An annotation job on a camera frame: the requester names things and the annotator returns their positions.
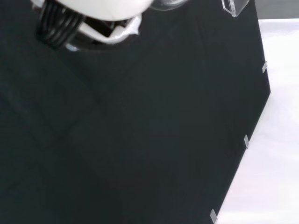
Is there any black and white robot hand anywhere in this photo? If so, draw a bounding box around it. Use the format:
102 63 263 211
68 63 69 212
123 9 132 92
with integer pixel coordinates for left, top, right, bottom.
31 0 154 50

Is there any clear plastic funnel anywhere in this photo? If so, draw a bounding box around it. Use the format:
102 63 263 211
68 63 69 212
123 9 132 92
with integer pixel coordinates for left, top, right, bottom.
149 0 189 11

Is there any clear acrylic funnel stand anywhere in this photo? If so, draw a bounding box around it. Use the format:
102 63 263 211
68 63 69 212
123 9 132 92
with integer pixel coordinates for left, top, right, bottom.
221 0 249 18

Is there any black bench cloth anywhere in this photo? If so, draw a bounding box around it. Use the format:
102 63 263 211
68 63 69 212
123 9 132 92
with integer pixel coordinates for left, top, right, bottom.
0 0 271 224

